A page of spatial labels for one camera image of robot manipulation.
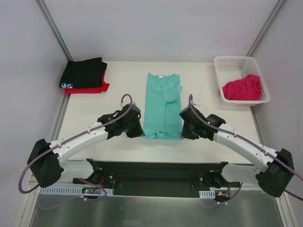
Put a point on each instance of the folded red t shirt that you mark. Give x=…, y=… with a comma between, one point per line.
x=91, y=90

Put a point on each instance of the teal t shirt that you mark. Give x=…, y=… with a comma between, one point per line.
x=162, y=107

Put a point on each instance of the right white cable duct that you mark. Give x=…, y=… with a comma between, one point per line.
x=207, y=194

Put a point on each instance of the left white cable duct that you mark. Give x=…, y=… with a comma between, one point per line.
x=76, y=190

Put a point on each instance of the aluminium frame post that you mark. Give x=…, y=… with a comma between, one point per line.
x=266, y=26
x=53, y=27

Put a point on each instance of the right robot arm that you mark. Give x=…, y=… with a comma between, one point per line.
x=271, y=170

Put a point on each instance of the left aluminium frame post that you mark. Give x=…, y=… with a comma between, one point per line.
x=53, y=27

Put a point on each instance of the white cable duct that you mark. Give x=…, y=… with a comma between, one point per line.
x=207, y=194
x=76, y=190

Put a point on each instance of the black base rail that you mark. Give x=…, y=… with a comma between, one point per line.
x=182, y=180

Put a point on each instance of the folded black t shirt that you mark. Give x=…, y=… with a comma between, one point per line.
x=83, y=74

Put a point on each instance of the white plastic basket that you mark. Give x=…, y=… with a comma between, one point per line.
x=231, y=68

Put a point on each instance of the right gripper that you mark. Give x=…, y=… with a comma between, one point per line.
x=188, y=130

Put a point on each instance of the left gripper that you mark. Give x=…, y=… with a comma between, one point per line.
x=134, y=127

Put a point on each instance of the right aluminium frame post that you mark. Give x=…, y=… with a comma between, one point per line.
x=266, y=26

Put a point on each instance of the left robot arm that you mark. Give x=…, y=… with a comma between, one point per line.
x=50, y=161

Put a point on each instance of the pink t shirt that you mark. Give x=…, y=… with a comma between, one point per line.
x=246, y=89

